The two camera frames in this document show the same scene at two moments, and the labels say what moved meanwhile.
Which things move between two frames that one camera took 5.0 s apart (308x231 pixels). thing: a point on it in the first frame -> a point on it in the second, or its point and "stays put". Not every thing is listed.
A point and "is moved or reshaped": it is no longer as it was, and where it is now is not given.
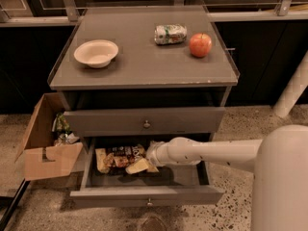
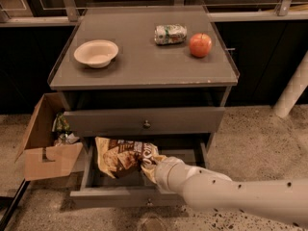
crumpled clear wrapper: x=69 y=138 stays put
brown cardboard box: x=42 y=159 stays put
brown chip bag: x=118 y=156 is moved or reshaped
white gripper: x=154 y=153 -> x=165 y=171
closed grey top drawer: x=143 y=121 stays put
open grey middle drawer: x=187 y=185 stays put
